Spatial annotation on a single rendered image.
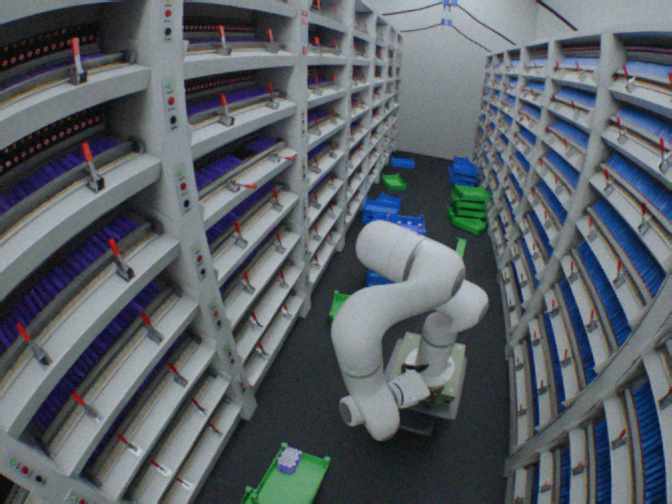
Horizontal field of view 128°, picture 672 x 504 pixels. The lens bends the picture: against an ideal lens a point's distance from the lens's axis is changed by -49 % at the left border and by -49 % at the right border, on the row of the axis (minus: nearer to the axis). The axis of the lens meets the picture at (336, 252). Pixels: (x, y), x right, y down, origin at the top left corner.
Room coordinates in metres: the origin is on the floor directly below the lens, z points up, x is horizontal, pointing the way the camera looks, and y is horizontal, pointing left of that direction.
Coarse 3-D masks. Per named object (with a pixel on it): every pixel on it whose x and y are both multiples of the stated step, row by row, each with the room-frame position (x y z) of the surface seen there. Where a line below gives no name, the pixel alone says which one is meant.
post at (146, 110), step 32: (128, 0) 0.58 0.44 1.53; (160, 0) 0.58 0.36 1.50; (128, 32) 0.58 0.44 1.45; (160, 64) 0.58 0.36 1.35; (128, 96) 0.58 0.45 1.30; (160, 96) 0.57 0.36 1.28; (160, 128) 0.57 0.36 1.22; (160, 192) 0.56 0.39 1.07; (192, 192) 0.63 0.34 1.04; (192, 224) 0.61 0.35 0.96; (192, 320) 0.57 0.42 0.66; (224, 320) 0.63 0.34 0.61
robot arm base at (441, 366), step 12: (420, 348) 0.65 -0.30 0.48; (432, 348) 0.61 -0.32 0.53; (444, 348) 0.60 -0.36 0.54; (408, 360) 0.68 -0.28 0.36; (420, 360) 0.63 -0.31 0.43; (432, 360) 0.60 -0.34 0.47; (444, 360) 0.60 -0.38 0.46; (420, 372) 0.62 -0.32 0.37; (432, 372) 0.60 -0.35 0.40; (444, 372) 0.61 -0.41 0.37; (432, 384) 0.57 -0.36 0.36
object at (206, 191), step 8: (280, 144) 1.18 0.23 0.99; (264, 152) 1.07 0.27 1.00; (280, 152) 1.15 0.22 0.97; (248, 160) 0.98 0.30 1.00; (256, 160) 1.00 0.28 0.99; (240, 168) 0.91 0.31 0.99; (248, 168) 0.96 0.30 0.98; (224, 176) 0.84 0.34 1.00; (232, 176) 0.86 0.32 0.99; (216, 184) 0.78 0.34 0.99; (200, 192) 0.73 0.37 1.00; (208, 192) 0.75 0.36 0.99; (200, 200) 0.72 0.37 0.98; (208, 200) 0.72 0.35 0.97
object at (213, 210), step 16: (272, 128) 1.26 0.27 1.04; (224, 144) 1.03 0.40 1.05; (288, 144) 1.24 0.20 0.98; (192, 160) 0.86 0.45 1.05; (288, 160) 1.15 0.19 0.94; (256, 176) 0.94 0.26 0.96; (272, 176) 1.04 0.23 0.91; (224, 192) 0.80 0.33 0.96; (240, 192) 0.82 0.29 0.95; (208, 208) 0.70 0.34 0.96; (224, 208) 0.75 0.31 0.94; (208, 224) 0.68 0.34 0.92
